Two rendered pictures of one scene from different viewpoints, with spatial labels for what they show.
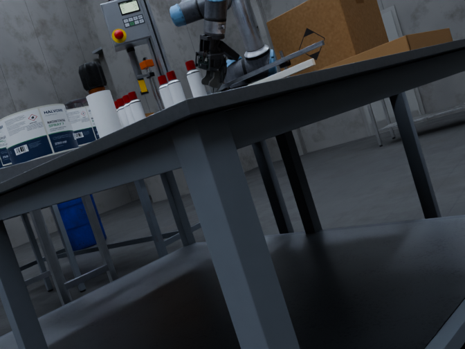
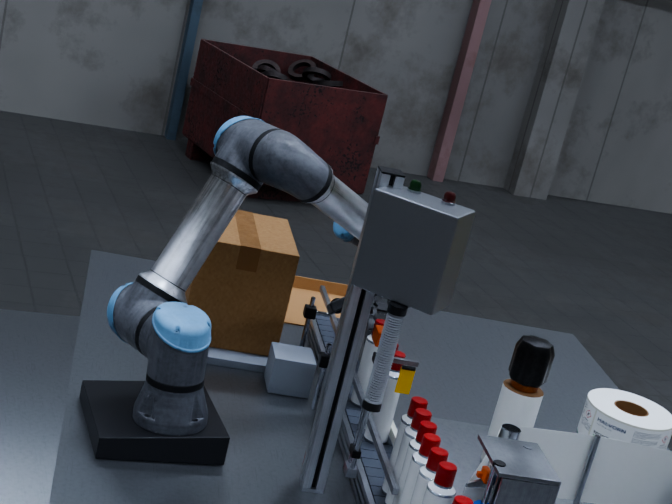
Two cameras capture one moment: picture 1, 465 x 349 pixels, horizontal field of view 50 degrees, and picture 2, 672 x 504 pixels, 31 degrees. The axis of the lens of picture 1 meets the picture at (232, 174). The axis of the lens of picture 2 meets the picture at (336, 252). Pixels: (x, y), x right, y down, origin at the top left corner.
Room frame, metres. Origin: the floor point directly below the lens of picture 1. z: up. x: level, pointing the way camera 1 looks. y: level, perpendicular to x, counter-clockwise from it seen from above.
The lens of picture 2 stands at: (4.09, 1.23, 1.97)
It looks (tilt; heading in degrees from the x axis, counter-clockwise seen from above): 17 degrees down; 212
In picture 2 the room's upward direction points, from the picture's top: 14 degrees clockwise
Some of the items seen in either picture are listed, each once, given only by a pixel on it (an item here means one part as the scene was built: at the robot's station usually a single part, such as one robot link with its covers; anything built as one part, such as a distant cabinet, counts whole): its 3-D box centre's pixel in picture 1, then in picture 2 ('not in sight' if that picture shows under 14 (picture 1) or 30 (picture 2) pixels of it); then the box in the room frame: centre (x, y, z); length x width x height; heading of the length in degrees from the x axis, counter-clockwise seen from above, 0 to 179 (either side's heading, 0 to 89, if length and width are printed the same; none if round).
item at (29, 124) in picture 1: (39, 136); (621, 436); (1.54, 0.53, 0.95); 0.20 x 0.20 x 0.14
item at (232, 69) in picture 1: (234, 73); (178, 341); (2.33, -0.15, 1.05); 0.13 x 0.12 x 0.14; 76
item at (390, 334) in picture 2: (138, 71); (384, 357); (2.25, 0.26, 1.18); 0.04 x 0.04 x 0.21
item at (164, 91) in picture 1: (169, 101); (386, 397); (1.98, 0.15, 0.98); 0.05 x 0.05 x 0.20
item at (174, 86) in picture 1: (178, 97); not in sight; (1.94, 0.11, 0.98); 0.05 x 0.05 x 0.20
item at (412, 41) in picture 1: (378, 59); (319, 303); (1.34, -0.46, 0.85); 0.30 x 0.26 x 0.04; 44
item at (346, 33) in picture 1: (329, 41); (235, 278); (1.75, -0.47, 0.99); 0.30 x 0.24 x 0.27; 43
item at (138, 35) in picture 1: (126, 23); (413, 247); (2.20, 0.24, 1.38); 0.17 x 0.10 x 0.19; 99
